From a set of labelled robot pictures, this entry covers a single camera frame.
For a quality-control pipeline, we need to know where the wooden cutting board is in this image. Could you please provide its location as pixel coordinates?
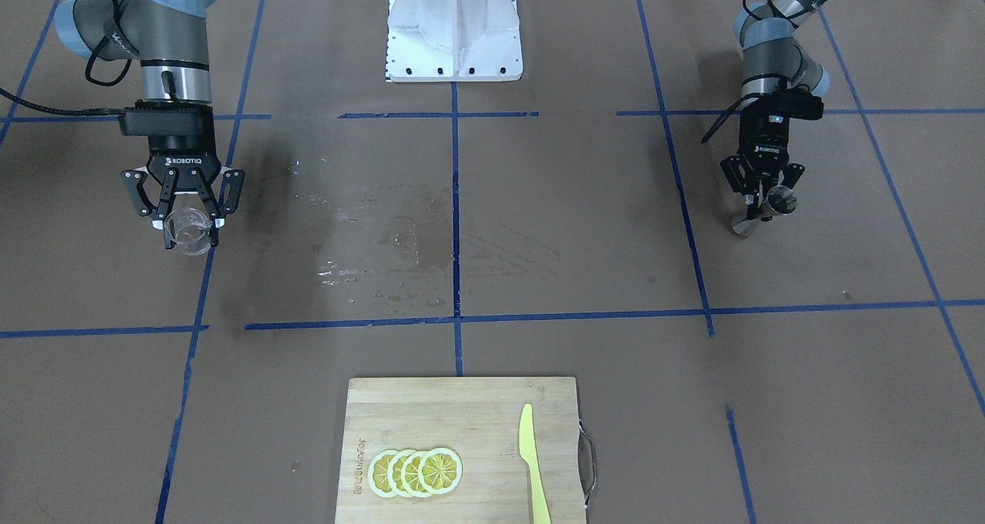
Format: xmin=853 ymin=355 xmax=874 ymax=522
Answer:
xmin=334 ymin=377 xmax=587 ymax=523

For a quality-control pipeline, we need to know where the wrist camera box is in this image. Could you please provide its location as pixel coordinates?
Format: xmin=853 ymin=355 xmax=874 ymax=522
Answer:
xmin=753 ymin=88 xmax=824 ymax=121
xmin=119 ymin=101 xmax=212 ymax=137

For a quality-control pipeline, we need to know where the steel double jigger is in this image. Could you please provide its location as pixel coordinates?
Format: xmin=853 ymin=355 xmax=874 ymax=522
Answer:
xmin=731 ymin=185 xmax=797 ymax=238

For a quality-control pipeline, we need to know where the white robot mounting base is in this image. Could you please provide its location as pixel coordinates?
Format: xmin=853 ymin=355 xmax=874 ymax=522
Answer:
xmin=385 ymin=0 xmax=524 ymax=83

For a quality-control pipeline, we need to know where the clear glass cup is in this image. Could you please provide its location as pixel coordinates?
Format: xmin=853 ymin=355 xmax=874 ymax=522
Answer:
xmin=166 ymin=206 xmax=211 ymax=256

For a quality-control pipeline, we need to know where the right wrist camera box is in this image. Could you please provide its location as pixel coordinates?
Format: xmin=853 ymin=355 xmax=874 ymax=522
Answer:
xmin=119 ymin=101 xmax=212 ymax=137

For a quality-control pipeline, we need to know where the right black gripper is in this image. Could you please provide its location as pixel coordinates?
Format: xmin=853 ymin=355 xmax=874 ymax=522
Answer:
xmin=120 ymin=135 xmax=245 ymax=250

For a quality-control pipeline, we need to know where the yellow plastic knife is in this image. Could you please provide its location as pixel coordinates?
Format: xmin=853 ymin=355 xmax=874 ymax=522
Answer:
xmin=518 ymin=402 xmax=552 ymax=523

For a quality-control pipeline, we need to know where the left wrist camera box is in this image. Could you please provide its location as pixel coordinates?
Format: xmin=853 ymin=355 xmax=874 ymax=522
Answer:
xmin=753 ymin=88 xmax=824 ymax=121

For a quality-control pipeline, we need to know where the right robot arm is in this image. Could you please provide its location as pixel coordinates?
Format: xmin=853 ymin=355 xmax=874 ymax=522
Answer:
xmin=54 ymin=0 xmax=244 ymax=254

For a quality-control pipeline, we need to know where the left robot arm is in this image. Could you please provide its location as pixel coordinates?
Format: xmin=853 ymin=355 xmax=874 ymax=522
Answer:
xmin=701 ymin=0 xmax=830 ymax=237

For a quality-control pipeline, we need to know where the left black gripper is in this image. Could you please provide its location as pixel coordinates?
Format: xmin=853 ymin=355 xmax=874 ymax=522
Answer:
xmin=720 ymin=101 xmax=806 ymax=222

